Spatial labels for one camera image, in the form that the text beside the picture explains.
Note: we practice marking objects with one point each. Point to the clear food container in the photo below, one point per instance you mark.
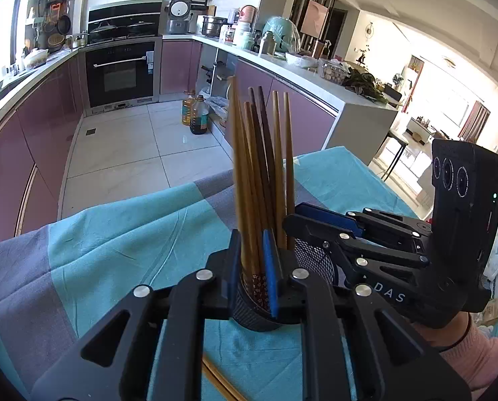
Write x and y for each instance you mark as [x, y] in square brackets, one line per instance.
[334, 72]

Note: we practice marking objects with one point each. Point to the black built-in oven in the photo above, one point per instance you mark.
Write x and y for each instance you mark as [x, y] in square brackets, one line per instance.
[121, 79]

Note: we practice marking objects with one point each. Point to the pink wall painting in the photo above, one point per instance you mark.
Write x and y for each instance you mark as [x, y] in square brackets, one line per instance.
[314, 19]

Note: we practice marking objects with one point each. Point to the person's right forearm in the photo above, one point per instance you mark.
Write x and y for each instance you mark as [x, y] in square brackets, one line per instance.
[474, 351]

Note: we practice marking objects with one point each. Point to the black range hood stove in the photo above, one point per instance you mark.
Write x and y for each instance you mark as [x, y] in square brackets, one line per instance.
[123, 12]

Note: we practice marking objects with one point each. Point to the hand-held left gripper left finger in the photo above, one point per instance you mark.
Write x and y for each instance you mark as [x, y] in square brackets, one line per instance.
[235, 267]

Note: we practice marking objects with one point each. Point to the steel stock pot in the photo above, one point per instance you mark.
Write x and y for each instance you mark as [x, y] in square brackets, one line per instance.
[212, 27]

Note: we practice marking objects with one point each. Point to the white rice cooker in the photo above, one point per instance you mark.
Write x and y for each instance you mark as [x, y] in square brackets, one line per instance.
[178, 14]

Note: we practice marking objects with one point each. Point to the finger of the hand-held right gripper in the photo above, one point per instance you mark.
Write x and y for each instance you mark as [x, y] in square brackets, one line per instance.
[328, 217]
[311, 229]

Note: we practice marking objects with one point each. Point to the bundle of wooden chopsticks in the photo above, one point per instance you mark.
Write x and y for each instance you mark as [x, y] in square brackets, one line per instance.
[255, 183]

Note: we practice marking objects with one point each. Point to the black mesh cup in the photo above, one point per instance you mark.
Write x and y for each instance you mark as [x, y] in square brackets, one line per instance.
[251, 315]

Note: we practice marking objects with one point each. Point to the light wooden chopstick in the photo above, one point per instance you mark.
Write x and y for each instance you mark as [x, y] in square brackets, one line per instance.
[226, 380]

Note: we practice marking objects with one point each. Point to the teal and grey tablecloth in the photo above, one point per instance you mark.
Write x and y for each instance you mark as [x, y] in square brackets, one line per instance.
[128, 238]

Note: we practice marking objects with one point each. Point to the leafy greens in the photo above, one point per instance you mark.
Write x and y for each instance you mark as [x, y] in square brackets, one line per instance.
[364, 85]

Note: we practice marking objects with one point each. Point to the white bowl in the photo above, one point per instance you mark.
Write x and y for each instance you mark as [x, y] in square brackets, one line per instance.
[301, 60]

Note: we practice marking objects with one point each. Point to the white casserole pot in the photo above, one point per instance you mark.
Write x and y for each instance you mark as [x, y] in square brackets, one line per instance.
[36, 57]

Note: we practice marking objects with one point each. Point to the black wok with glass lid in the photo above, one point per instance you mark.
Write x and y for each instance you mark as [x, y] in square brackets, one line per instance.
[104, 28]

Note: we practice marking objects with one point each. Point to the round woven basket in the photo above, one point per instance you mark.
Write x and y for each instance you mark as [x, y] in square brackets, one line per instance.
[56, 41]

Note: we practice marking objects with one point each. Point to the white peninsula counter pink doors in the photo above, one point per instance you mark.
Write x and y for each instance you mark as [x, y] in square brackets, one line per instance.
[307, 112]

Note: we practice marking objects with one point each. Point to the yellow oil bottle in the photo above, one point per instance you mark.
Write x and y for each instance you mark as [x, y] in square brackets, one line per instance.
[186, 110]

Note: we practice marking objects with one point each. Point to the hanging frying pan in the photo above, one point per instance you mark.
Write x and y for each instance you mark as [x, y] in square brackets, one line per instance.
[64, 25]

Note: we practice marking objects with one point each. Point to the white jar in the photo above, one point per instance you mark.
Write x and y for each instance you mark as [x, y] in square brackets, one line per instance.
[243, 37]

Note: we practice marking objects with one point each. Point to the black pan with lid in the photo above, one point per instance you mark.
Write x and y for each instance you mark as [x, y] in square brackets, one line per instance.
[140, 27]

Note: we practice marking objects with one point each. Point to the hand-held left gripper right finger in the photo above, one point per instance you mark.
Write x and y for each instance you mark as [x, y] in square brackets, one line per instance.
[271, 275]

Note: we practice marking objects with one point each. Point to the wall clock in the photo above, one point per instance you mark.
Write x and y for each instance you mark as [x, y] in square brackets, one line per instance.
[370, 33]

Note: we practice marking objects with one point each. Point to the dark sauce bottle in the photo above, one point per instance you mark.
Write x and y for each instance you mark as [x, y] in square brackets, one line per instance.
[199, 119]

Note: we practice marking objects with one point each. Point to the pink base cabinet row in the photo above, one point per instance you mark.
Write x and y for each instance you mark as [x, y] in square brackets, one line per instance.
[31, 133]

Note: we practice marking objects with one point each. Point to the pink kettle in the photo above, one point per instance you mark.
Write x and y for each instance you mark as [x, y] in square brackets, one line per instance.
[248, 14]

